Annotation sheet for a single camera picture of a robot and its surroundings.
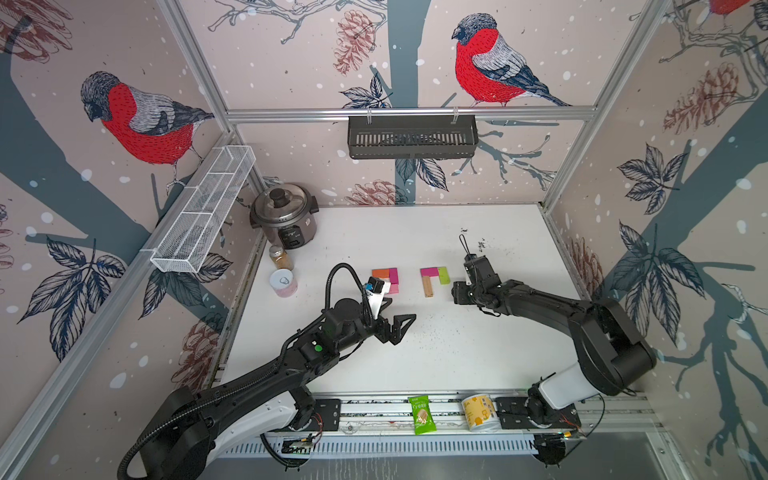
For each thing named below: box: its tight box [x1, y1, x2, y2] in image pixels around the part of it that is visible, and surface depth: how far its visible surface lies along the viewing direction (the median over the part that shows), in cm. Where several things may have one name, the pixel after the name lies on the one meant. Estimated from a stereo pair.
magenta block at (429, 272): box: [420, 267, 439, 277], surface depth 102 cm
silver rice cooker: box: [250, 183, 319, 250], surface depth 100 cm
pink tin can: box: [269, 268, 298, 298], surface depth 96 cm
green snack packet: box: [408, 395, 437, 435], surface depth 74 cm
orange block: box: [372, 268, 390, 278], surface depth 102 cm
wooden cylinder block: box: [422, 276, 434, 298], surface depth 100 cm
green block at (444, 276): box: [439, 267, 451, 285], surface depth 103 cm
